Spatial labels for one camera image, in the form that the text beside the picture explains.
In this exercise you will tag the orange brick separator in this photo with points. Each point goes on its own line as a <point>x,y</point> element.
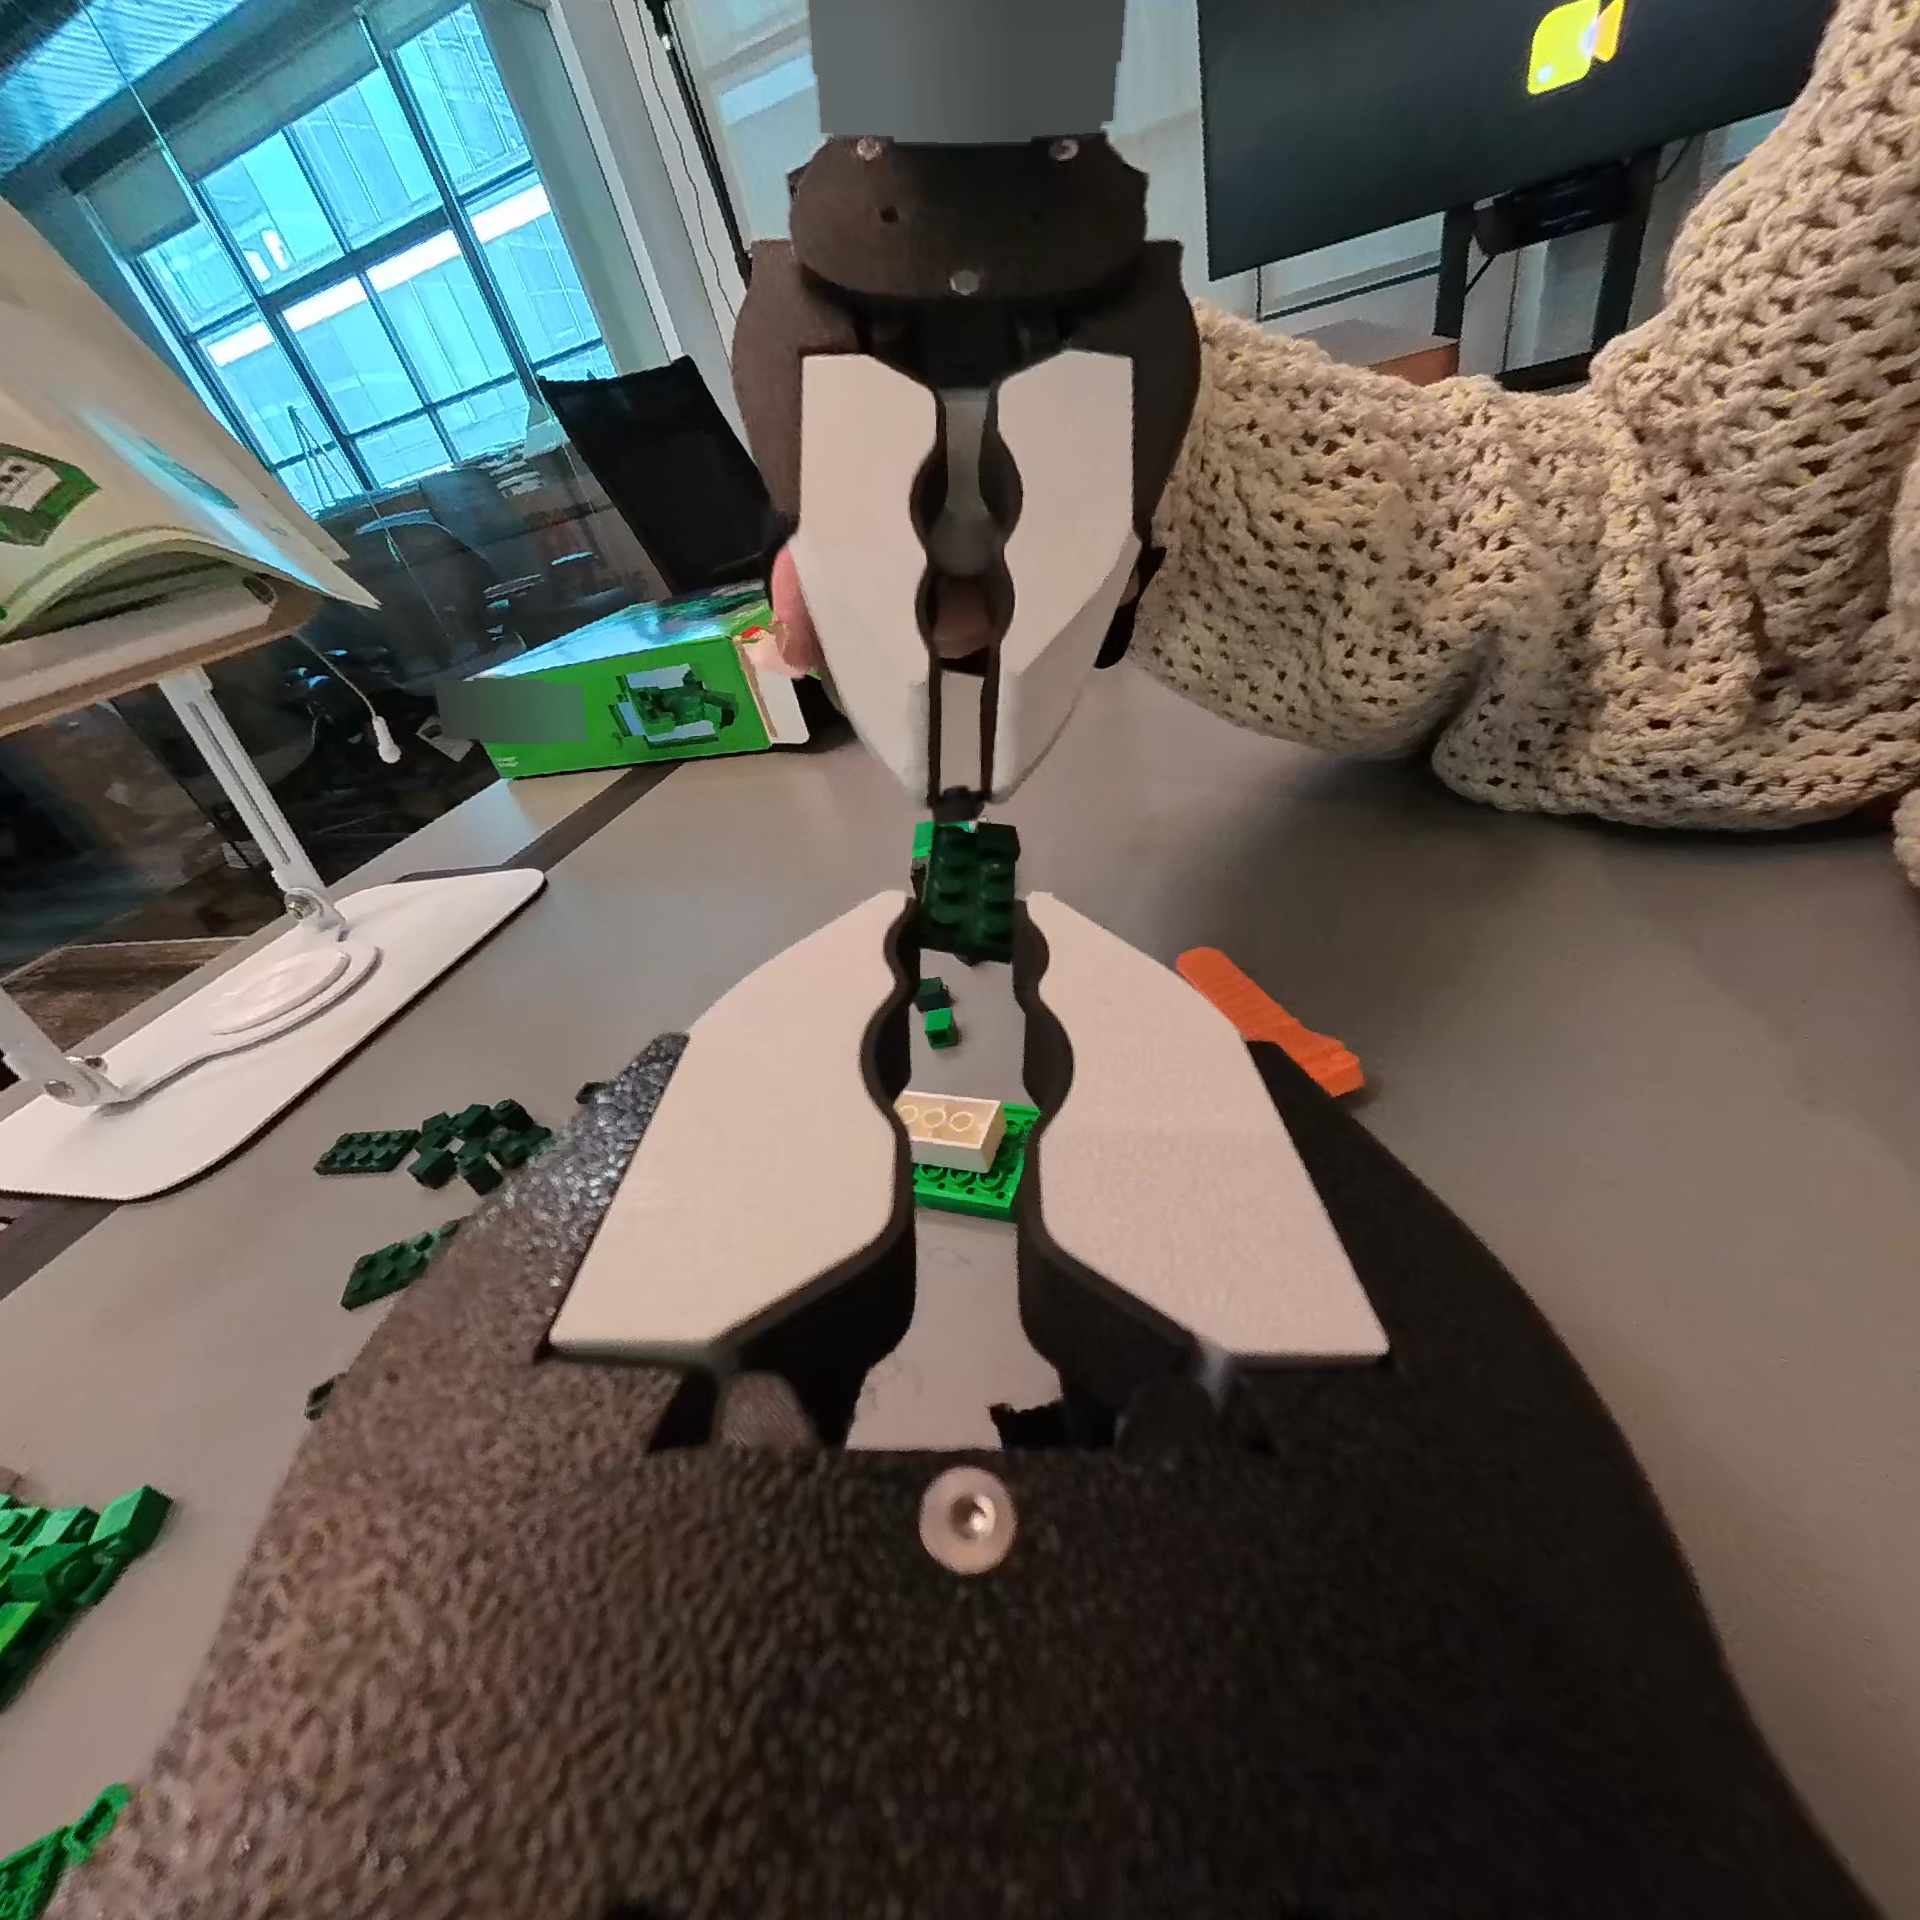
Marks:
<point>1277,1027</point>

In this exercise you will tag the dark green lego brick stack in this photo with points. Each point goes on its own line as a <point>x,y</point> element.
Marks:
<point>968,886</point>

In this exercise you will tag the scattered dark green lego pieces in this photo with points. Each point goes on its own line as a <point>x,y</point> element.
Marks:
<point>452,1144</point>

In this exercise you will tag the dark monitor screen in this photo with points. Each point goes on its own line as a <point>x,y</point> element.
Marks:
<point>1413,108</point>

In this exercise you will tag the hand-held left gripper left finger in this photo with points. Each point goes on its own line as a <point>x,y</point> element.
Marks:
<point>752,1159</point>

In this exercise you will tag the pile of bright green lego pieces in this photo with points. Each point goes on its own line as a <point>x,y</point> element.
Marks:
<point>57,1573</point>

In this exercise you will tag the green lego base, tan brick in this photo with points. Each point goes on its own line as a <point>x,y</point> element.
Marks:
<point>968,1159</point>

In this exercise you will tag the white round-cornered base plate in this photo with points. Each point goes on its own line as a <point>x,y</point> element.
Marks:
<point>241,1018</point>

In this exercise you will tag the lego instruction booklet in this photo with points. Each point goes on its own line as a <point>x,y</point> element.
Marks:
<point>153,455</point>

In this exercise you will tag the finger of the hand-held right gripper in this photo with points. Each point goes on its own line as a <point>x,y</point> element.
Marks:
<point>1081,511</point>
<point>864,511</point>

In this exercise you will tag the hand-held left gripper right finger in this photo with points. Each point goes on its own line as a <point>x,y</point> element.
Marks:
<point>1186,1175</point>

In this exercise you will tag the black monitor stand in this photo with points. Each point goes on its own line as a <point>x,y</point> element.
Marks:
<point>1546,240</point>

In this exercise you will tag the green lego box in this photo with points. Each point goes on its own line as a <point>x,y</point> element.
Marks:
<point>629,704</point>

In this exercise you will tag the person's right forearm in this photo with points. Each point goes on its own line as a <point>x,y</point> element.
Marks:
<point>1536,511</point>

